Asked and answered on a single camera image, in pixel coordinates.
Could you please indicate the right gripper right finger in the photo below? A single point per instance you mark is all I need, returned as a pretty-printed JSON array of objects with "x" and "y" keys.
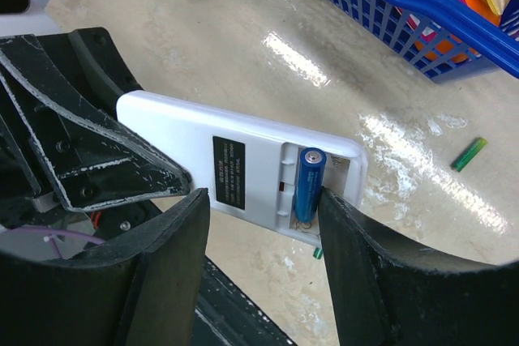
[{"x": 388, "y": 289}]

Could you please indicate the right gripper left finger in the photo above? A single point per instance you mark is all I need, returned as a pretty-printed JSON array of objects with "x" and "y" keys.
[{"x": 139, "y": 288}]

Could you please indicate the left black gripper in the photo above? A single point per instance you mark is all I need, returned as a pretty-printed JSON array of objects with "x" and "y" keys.
[{"x": 63, "y": 146}]

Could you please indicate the green battery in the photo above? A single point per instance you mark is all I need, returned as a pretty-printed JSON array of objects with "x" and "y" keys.
[
  {"x": 318, "y": 253},
  {"x": 468, "y": 154}
]

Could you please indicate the blue battery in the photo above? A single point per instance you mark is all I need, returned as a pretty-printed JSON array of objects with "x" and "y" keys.
[{"x": 312, "y": 163}]

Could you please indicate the white remote control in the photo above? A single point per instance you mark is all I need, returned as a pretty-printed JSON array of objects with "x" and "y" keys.
[{"x": 250, "y": 165}]

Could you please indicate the blue plastic basket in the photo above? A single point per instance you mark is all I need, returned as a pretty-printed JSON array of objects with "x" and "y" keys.
[{"x": 443, "y": 39}]

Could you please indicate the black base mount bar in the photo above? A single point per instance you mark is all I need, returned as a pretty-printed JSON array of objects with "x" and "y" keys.
[{"x": 225, "y": 315}]

